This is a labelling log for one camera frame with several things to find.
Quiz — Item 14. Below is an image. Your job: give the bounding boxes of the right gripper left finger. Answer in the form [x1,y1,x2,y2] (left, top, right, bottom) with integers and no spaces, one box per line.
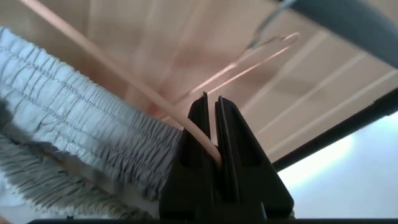
[159,91,220,219]

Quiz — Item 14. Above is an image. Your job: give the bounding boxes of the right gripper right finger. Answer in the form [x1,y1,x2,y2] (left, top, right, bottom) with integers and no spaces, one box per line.
[214,95,295,219]

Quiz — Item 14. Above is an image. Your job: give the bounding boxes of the pink clothes hanger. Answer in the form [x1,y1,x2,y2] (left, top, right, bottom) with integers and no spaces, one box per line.
[18,0,223,167]
[157,0,302,123]

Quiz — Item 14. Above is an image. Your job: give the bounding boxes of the pale grey shorts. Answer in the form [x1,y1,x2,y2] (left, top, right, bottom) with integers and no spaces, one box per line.
[0,26,184,220]

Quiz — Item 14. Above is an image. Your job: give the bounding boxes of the black clothes rack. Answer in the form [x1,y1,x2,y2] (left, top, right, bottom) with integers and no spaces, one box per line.
[272,0,398,172]

